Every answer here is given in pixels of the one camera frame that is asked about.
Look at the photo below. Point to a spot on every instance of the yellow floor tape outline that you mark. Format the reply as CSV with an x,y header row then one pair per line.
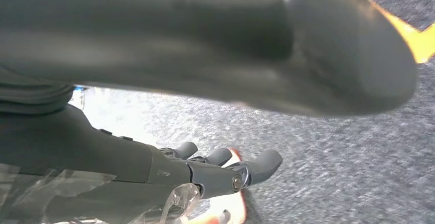
x,y
418,42

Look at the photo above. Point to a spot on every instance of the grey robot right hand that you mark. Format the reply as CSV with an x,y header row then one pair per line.
x,y
170,39

